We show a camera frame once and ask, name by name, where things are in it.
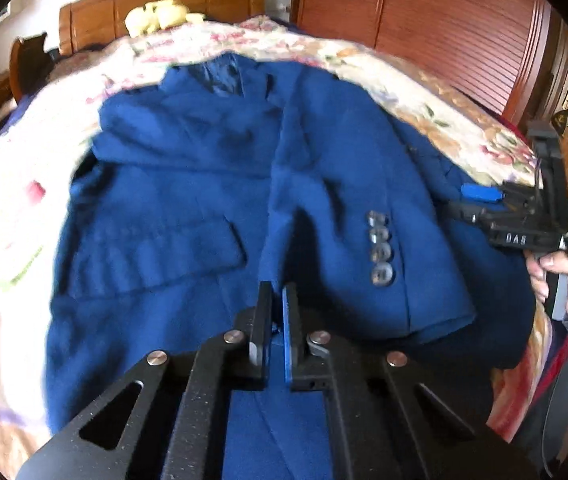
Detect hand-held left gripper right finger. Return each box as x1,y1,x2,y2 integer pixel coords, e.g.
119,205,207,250
281,281,539,480

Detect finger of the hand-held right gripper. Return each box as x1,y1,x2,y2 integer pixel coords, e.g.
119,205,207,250
461,183,519,206
446,200,497,229

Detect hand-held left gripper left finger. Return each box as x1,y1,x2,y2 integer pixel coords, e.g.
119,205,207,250
14,281,275,480

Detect blue suit jacket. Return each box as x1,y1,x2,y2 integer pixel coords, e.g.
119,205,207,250
44,52,537,480

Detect person's right hand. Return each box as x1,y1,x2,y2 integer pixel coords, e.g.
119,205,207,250
528,252,568,317

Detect wooden slatted wardrobe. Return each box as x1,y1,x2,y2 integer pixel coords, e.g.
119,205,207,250
289,0,564,136

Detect floral blanket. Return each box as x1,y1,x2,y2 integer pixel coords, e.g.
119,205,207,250
0,15,564,461

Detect yellow plush toy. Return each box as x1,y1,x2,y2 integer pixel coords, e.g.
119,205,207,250
124,0,207,38

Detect wooden chair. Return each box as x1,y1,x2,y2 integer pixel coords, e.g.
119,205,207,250
9,32,52,101

